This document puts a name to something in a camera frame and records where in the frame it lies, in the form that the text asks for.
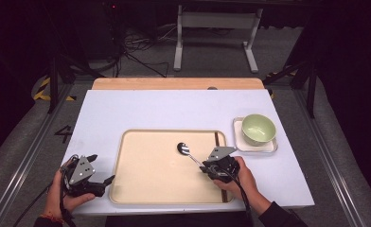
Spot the metal spoon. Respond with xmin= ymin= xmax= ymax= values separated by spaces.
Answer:
xmin=176 ymin=142 xmax=206 ymax=168

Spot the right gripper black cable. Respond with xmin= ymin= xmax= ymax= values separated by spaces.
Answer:
xmin=216 ymin=164 xmax=255 ymax=227

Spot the person's right hand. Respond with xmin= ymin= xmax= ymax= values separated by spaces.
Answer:
xmin=213 ymin=156 xmax=265 ymax=207

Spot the green bowl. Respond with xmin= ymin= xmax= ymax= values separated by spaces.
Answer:
xmin=240 ymin=113 xmax=277 ymax=148

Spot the bundle of floor cables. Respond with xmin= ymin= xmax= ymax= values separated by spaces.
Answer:
xmin=115 ymin=26 xmax=170 ymax=79

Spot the beige tray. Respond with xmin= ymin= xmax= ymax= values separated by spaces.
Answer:
xmin=108 ymin=128 xmax=236 ymax=206

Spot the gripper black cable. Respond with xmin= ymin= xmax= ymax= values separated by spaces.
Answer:
xmin=12 ymin=154 xmax=80 ymax=227
xmin=216 ymin=164 xmax=255 ymax=227

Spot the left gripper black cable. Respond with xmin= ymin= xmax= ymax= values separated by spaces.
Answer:
xmin=12 ymin=154 xmax=80 ymax=227

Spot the person's left hand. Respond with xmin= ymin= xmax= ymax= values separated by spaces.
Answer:
xmin=43 ymin=159 xmax=97 ymax=220

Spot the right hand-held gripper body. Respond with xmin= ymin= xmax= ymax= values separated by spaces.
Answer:
xmin=206 ymin=146 xmax=240 ymax=183

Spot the white square plate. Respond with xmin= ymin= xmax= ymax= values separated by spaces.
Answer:
xmin=232 ymin=116 xmax=278 ymax=154

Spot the wooden table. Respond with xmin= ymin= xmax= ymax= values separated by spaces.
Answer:
xmin=92 ymin=77 xmax=265 ymax=91

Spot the black metal stand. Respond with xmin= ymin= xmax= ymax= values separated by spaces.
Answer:
xmin=262 ymin=60 xmax=320 ymax=119

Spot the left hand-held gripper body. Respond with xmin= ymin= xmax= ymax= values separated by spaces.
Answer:
xmin=61 ymin=154 xmax=107 ymax=198

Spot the person's dark clothing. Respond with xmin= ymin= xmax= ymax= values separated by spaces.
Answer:
xmin=104 ymin=211 xmax=254 ymax=227

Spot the aluminium floor rail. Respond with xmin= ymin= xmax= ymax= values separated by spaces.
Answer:
xmin=291 ymin=88 xmax=364 ymax=227
xmin=0 ymin=83 xmax=76 ymax=227

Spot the grey metal stand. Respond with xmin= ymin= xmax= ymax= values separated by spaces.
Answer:
xmin=173 ymin=4 xmax=264 ymax=74

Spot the red bracelet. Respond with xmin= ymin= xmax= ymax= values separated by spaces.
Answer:
xmin=39 ymin=213 xmax=64 ymax=225

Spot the dark box with red light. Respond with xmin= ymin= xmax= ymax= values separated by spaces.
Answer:
xmin=88 ymin=0 xmax=128 ymax=61

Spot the yellow black hazard tape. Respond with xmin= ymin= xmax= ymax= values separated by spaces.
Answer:
xmin=31 ymin=77 xmax=78 ymax=102
xmin=266 ymin=70 xmax=298 ymax=99

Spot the white table cover board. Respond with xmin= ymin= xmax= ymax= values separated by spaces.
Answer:
xmin=62 ymin=89 xmax=315 ymax=217

